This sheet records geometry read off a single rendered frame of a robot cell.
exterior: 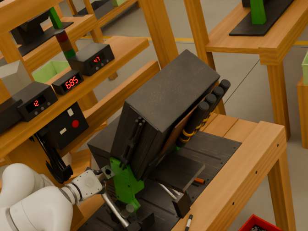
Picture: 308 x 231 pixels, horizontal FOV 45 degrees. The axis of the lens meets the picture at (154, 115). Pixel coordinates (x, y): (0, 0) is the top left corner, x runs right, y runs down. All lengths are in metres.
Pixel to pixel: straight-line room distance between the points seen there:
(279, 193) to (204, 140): 0.57
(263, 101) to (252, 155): 1.96
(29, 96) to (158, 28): 0.85
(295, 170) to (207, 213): 1.49
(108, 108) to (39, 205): 1.06
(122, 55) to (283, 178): 1.15
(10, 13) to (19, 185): 0.71
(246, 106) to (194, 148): 1.84
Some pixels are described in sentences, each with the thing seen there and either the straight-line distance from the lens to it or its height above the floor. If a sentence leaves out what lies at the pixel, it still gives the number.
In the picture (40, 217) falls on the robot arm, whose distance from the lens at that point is 1.03.
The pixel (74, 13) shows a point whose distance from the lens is 6.92.
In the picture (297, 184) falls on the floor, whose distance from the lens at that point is 3.02.
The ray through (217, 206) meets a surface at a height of 0.90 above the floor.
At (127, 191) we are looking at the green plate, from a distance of 1.61.
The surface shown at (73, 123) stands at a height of 1.42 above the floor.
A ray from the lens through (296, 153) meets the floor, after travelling 3.26.
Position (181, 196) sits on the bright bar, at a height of 1.01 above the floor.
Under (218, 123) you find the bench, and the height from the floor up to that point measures 0.88.
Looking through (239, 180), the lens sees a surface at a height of 0.90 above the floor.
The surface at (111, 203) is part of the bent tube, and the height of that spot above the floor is 1.06.
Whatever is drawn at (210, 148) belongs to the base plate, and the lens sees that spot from 2.04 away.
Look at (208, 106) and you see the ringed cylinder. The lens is 1.32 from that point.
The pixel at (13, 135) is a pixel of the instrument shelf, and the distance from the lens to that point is 1.51.
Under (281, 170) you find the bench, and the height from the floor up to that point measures 0.64.
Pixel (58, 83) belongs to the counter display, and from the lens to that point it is 1.61.
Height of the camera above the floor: 2.22
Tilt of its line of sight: 33 degrees down
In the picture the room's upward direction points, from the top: 20 degrees counter-clockwise
